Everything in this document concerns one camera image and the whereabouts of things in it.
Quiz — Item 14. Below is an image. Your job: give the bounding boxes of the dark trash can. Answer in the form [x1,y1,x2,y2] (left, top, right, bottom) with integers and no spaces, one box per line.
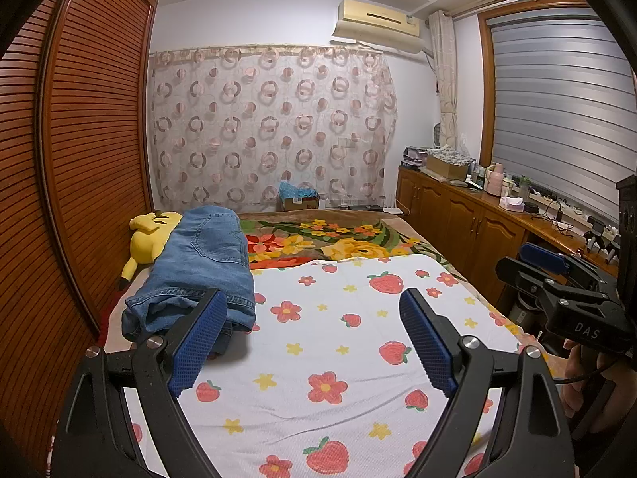
[508,289,538,329]

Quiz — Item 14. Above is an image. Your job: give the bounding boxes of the floral fleece blanket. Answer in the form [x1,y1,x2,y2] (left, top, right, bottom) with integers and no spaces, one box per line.
[239,209,528,339]

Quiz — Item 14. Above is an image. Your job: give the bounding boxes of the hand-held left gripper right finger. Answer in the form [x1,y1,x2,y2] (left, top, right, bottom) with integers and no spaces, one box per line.
[398,288,573,478]

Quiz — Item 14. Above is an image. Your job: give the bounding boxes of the brown slatted wooden wardrobe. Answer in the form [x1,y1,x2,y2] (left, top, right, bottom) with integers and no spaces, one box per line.
[0,0,160,459]

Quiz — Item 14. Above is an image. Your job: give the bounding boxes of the wooden sideboard cabinet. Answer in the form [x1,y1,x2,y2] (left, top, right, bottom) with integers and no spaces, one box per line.
[397,165,623,319]

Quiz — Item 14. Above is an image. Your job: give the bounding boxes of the blue denim pants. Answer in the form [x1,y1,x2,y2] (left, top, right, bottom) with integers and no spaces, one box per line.
[122,206,257,334]
[122,309,234,359]

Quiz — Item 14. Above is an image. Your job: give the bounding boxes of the person's right hand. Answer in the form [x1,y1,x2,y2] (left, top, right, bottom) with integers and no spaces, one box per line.
[560,339,624,434]

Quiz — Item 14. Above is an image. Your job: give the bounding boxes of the beige patterned window curtain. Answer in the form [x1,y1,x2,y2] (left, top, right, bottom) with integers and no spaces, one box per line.
[428,10,459,147]

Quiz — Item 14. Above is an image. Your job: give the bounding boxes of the open cardboard box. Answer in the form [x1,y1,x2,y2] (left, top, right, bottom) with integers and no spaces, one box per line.
[425,152,471,181]

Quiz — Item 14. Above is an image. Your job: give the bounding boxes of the yellow plush toy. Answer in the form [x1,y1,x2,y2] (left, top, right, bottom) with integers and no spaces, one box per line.
[117,209,182,290]

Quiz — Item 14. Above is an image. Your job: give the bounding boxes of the grey striped window blind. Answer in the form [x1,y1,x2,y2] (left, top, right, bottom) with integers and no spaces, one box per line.
[485,5,637,230]

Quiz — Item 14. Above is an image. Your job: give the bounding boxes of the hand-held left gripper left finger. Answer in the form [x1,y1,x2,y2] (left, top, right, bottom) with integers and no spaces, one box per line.
[52,288,229,478]

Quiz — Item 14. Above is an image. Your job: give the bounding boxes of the wooden window frame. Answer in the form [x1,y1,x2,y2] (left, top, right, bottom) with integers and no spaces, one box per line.
[477,0,593,165]

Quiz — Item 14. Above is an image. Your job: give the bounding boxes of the white air deflector panel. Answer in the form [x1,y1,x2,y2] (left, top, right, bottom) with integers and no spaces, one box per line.
[331,20,425,54]

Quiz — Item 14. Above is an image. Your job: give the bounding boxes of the circle-patterned sheer curtain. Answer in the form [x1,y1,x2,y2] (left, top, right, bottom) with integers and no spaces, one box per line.
[149,45,399,210]

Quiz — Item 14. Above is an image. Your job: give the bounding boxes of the beige air conditioner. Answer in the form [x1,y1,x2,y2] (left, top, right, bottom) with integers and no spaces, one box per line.
[337,0,423,38]

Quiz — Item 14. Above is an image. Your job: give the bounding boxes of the cardboard box with label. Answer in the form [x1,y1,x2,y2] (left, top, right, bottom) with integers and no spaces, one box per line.
[281,195,320,211]

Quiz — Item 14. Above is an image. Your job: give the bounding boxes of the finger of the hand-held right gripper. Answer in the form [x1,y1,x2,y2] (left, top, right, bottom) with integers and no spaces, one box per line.
[495,256,623,310]
[518,242,620,292]

